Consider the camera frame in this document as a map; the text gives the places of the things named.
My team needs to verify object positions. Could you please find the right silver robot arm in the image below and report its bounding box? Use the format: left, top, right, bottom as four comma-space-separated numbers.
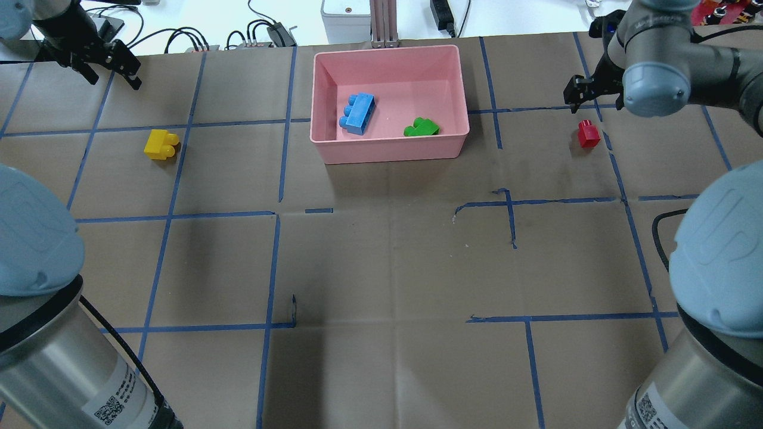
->
563, 1, 761, 428

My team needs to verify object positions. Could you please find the red toy block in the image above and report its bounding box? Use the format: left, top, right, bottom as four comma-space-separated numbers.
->
577, 120, 601, 149

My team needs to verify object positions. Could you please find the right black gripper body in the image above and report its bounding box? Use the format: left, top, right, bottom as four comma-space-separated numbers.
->
563, 17, 624, 106

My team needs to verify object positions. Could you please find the green toy block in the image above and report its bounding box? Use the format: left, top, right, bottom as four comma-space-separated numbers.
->
403, 117, 441, 138

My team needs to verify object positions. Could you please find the aluminium profile post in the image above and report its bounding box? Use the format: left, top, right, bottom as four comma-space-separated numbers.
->
370, 0, 399, 49

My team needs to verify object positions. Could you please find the yellow toy block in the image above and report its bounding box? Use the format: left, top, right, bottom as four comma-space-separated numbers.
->
142, 129, 179, 160

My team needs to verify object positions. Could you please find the blue toy block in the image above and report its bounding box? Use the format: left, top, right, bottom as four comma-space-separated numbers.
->
338, 92, 376, 135

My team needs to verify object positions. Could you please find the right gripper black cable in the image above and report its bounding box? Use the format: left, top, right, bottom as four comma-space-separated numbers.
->
652, 209, 692, 275

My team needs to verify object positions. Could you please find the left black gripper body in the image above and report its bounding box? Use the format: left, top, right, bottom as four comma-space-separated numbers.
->
33, 1, 139, 75

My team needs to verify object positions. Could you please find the grey control box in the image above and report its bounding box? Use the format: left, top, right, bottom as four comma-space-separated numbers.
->
321, 1, 371, 44

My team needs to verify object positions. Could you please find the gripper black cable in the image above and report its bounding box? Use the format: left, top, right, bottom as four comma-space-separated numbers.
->
77, 295, 185, 429
652, 209, 692, 275

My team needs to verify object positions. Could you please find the pink plastic box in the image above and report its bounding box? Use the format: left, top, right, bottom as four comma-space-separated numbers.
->
309, 45, 470, 164

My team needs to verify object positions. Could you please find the black power adapter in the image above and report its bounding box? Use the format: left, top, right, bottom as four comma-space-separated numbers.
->
429, 0, 457, 38

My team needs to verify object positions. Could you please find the black cable bundle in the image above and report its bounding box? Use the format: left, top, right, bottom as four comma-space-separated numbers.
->
77, 0, 297, 54

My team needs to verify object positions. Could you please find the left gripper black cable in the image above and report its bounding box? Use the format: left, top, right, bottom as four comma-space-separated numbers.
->
77, 295, 185, 429

